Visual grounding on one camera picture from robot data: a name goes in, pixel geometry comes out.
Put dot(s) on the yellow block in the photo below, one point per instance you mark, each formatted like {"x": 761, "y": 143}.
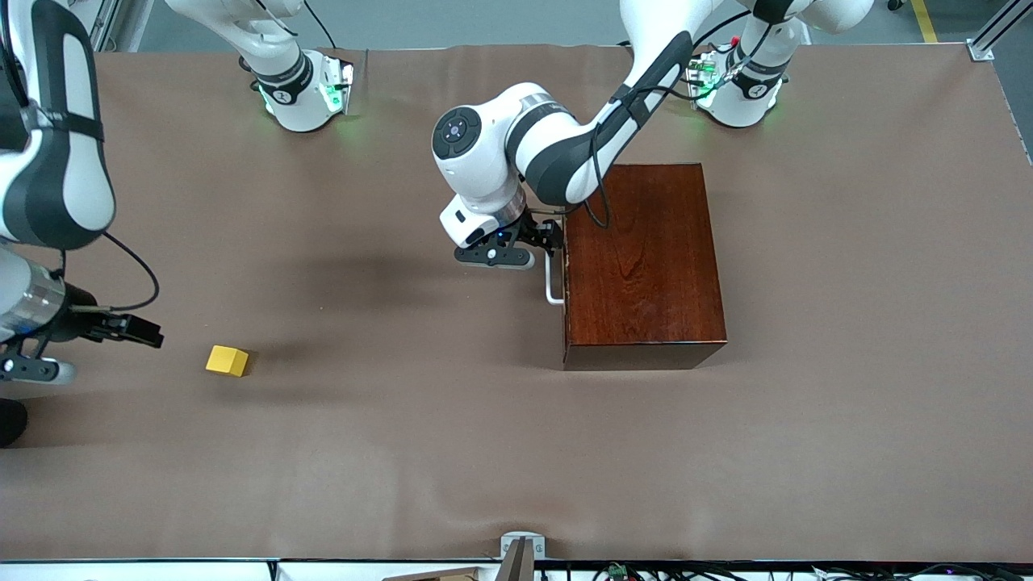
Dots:
{"x": 226, "y": 361}

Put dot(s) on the brown table cover sheet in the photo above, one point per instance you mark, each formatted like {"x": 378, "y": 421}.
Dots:
{"x": 403, "y": 452}

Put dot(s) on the black round object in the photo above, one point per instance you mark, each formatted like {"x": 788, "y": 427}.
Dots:
{"x": 10, "y": 424}

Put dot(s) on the aluminium profile with bracket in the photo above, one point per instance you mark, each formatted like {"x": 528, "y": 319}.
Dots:
{"x": 981, "y": 51}

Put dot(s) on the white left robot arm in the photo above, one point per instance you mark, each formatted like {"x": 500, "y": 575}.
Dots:
{"x": 484, "y": 153}

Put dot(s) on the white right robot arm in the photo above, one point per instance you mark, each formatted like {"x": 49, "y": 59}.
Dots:
{"x": 56, "y": 161}

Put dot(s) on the dark brown wooden cabinet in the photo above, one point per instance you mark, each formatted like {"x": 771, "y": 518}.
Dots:
{"x": 646, "y": 282}

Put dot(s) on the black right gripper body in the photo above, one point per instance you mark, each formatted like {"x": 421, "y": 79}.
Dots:
{"x": 81, "y": 320}

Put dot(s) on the grey metal post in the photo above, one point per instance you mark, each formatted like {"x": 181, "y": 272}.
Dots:
{"x": 516, "y": 565}

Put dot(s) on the brown cardboard piece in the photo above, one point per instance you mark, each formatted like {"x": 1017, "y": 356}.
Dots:
{"x": 444, "y": 575}

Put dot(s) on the aluminium frame structure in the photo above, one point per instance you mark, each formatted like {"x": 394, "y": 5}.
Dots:
{"x": 109, "y": 20}

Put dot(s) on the small metal clamp bracket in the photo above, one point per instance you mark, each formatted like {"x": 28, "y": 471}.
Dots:
{"x": 523, "y": 538}

